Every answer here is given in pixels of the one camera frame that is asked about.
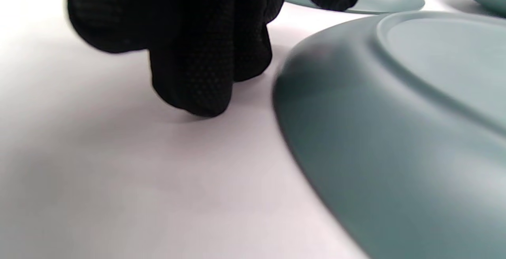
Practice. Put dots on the person's left hand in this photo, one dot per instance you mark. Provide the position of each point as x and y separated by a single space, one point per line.
189 33

